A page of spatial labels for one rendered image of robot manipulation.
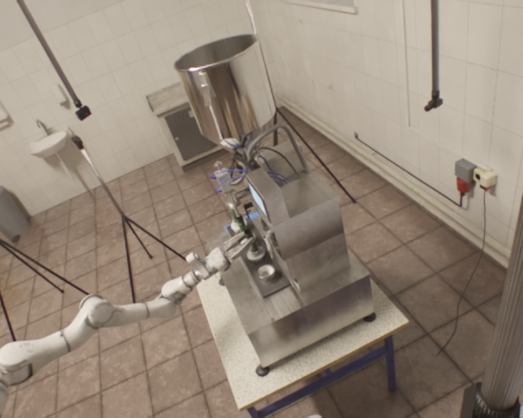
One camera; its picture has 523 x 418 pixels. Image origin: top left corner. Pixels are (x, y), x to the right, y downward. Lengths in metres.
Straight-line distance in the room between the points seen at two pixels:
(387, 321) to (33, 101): 4.30
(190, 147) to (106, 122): 1.11
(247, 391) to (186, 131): 3.27
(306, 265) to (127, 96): 3.87
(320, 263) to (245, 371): 0.55
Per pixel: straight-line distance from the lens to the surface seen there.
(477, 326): 2.58
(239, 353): 1.68
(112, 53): 4.80
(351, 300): 1.49
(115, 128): 5.00
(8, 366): 1.31
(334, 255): 1.39
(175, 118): 4.30
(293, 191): 1.30
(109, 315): 1.38
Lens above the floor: 2.11
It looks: 37 degrees down
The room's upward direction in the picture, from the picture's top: 20 degrees counter-clockwise
